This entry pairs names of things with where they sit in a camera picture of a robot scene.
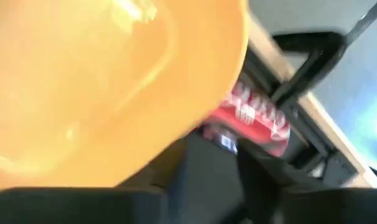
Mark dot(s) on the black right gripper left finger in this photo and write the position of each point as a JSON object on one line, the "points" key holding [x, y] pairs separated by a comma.
{"points": [[67, 207]]}

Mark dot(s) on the yellow plastic bin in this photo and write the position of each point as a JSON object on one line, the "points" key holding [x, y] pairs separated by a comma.
{"points": [[98, 93]]}

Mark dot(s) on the black aluminium table frame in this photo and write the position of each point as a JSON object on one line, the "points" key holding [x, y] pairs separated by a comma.
{"points": [[309, 62]]}

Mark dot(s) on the red cola can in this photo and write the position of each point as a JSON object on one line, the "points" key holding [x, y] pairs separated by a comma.
{"points": [[257, 124]]}

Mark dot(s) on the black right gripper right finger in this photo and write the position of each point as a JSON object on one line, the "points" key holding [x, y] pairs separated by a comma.
{"points": [[337, 208]]}

